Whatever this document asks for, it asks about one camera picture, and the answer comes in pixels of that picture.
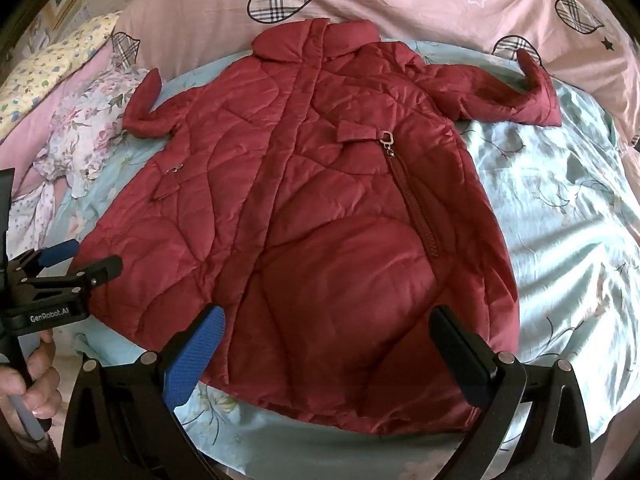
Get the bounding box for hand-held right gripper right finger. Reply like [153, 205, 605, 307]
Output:
[429, 304, 607, 480]

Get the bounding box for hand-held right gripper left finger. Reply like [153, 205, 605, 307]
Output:
[61, 304, 226, 480]

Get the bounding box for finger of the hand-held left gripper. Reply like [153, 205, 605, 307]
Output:
[64, 254, 124, 292]
[36, 239, 81, 269]

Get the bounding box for red quilted coat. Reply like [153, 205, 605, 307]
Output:
[70, 17, 563, 436]

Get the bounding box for person's left hand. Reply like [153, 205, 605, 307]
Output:
[0, 329, 64, 437]

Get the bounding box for white floral garment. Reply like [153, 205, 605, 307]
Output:
[10, 55, 166, 261]

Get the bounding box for light blue floral bedsheet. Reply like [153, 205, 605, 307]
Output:
[50, 40, 640, 480]

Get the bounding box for yellow floral pillow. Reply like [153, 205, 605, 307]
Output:
[0, 12, 122, 137]

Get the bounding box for pink duvet with plaid hearts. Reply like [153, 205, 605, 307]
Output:
[0, 0, 640, 166]

